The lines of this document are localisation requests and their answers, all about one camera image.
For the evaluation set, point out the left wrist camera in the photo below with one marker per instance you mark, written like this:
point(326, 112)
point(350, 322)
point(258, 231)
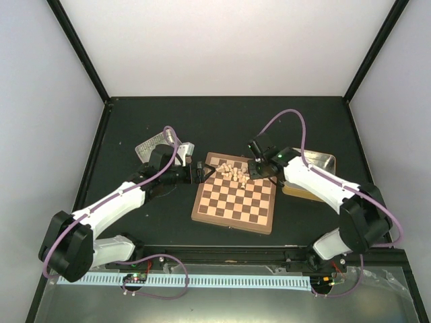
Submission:
point(184, 154)

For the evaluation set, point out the small circuit board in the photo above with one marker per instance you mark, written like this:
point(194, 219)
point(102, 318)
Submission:
point(135, 278)

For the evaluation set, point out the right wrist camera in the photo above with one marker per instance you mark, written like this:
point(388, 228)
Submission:
point(262, 147)

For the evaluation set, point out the black frame post right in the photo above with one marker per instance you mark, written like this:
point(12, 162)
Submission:
point(381, 37)

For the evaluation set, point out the pink embossed tin box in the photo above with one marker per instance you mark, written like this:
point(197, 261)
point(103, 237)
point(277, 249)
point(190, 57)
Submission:
point(149, 146)

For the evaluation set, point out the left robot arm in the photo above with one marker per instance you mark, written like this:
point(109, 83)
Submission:
point(72, 246)

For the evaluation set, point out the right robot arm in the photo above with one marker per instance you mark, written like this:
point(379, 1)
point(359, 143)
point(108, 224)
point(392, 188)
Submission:
point(363, 219)

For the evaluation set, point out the yellow tin box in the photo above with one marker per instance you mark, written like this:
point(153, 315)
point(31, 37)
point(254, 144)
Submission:
point(325, 161)

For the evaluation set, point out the light blue slotted cable duct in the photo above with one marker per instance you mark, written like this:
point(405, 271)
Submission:
point(201, 281)

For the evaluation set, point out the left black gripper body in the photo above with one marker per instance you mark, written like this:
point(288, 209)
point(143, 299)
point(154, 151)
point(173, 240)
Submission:
point(189, 178)

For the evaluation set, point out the black frame post left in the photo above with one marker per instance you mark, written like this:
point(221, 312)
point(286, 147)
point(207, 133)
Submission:
point(67, 27)

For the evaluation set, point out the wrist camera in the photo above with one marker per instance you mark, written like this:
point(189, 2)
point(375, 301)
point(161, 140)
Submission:
point(262, 147)
point(184, 154)

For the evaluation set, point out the wooden chess board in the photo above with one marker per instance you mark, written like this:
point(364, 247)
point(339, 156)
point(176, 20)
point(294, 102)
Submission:
point(224, 203)

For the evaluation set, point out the black frame post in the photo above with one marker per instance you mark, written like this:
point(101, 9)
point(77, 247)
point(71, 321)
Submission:
point(381, 37)
point(67, 27)

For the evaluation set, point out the pile of light chess pieces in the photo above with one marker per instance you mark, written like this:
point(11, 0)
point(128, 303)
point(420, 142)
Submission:
point(229, 172)

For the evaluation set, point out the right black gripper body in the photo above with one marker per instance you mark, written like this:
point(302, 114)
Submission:
point(257, 173)

